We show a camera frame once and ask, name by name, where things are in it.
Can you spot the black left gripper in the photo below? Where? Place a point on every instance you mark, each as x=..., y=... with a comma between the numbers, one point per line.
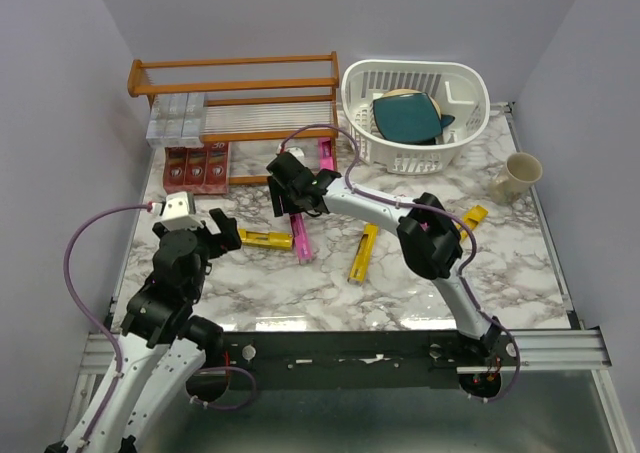
x=229, y=240

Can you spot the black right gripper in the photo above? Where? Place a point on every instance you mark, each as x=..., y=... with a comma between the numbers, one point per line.
x=276, y=191

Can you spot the pink toothpaste box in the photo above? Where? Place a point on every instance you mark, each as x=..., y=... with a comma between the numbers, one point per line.
x=301, y=239
x=325, y=154

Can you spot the yellow toothpaste box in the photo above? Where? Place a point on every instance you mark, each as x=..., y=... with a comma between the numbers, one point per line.
x=361, y=262
x=267, y=240
x=475, y=216

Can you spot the red 3D toothpaste box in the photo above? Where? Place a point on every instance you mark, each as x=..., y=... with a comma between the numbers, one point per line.
x=195, y=169
x=217, y=168
x=174, y=169

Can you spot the silver toothpaste box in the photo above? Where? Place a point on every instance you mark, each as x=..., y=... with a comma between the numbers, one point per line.
x=159, y=112
x=175, y=119
x=194, y=120

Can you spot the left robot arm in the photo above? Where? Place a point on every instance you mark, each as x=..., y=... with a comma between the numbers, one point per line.
x=161, y=343

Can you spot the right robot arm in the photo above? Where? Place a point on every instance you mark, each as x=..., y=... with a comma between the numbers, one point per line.
x=429, y=236

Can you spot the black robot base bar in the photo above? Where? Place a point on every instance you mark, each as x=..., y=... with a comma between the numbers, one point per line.
x=437, y=359

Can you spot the orange wooden three-tier shelf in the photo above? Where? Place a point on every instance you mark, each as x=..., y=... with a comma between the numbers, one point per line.
x=253, y=104

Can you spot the teal square plate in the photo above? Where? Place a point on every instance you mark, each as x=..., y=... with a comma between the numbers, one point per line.
x=407, y=119

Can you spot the beige round plate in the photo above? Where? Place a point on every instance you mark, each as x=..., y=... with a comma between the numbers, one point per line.
x=408, y=92

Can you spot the white plastic basket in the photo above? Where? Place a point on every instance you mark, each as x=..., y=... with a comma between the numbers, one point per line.
x=459, y=90

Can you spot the beige ceramic mug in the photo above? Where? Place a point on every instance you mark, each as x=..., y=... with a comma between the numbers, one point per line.
x=518, y=174

